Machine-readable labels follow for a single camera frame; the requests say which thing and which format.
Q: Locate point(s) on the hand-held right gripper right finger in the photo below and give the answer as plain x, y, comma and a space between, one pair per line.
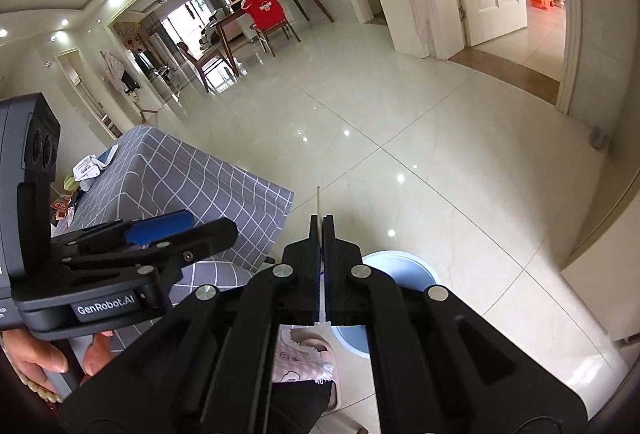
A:
340, 259

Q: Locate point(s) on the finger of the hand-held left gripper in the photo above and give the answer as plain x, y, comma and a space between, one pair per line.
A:
160, 224
200, 239

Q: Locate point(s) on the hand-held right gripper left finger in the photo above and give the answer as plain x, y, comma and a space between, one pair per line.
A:
305, 259

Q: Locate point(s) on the red paper box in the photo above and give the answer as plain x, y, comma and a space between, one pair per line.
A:
61, 210

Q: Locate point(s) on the white plastic bin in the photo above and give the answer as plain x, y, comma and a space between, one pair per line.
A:
400, 266

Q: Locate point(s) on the person's left hand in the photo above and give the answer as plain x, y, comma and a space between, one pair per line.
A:
40, 356

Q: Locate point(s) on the grey checked tablecloth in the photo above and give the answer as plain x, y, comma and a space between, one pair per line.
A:
165, 174

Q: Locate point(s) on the green wrapper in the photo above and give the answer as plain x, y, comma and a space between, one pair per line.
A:
71, 183

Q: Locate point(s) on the blue packet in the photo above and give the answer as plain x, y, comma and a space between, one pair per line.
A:
107, 155

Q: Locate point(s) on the pink slipper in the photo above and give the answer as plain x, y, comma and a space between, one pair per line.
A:
300, 359

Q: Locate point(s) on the person's dark trouser leg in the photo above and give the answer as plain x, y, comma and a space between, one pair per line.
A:
295, 411

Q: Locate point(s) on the coat stand with clothes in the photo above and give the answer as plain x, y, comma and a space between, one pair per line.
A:
120, 71

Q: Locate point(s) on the wooden dining chair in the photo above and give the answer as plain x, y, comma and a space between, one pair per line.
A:
280, 34
200, 61

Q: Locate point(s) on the wooden dining table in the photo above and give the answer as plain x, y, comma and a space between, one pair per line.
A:
235, 16

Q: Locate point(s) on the red chair cover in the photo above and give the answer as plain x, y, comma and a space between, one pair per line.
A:
264, 9

